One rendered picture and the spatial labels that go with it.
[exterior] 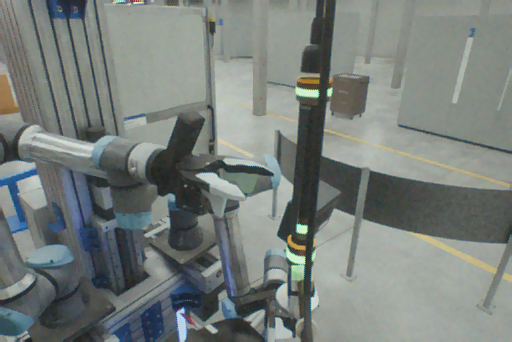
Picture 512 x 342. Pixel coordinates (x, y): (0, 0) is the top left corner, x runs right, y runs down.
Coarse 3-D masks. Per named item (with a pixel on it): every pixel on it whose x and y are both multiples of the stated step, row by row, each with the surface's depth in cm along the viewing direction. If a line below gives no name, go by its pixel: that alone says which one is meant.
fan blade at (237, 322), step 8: (224, 320) 86; (232, 320) 86; (240, 320) 87; (200, 328) 80; (216, 328) 81; (224, 328) 82; (232, 328) 82; (240, 328) 83; (248, 328) 84; (216, 336) 78; (224, 336) 79; (232, 336) 79; (240, 336) 80; (248, 336) 80; (256, 336) 81
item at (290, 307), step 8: (296, 272) 47; (288, 280) 49; (296, 280) 46; (312, 280) 46; (280, 288) 56; (288, 288) 47; (296, 288) 46; (312, 288) 47; (280, 296) 54; (296, 296) 49; (312, 296) 47; (280, 304) 53; (288, 304) 52; (296, 304) 50; (312, 304) 53; (288, 312) 52; (296, 312) 51; (312, 312) 52
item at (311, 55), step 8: (312, 24) 37; (320, 24) 36; (312, 32) 37; (320, 32) 37; (312, 40) 37; (320, 40) 37; (304, 48) 38; (312, 48) 37; (320, 48) 37; (304, 56) 38; (312, 56) 37; (320, 56) 37; (304, 64) 38; (312, 64) 38; (320, 64) 37; (312, 72) 38; (288, 272) 52; (288, 296) 54
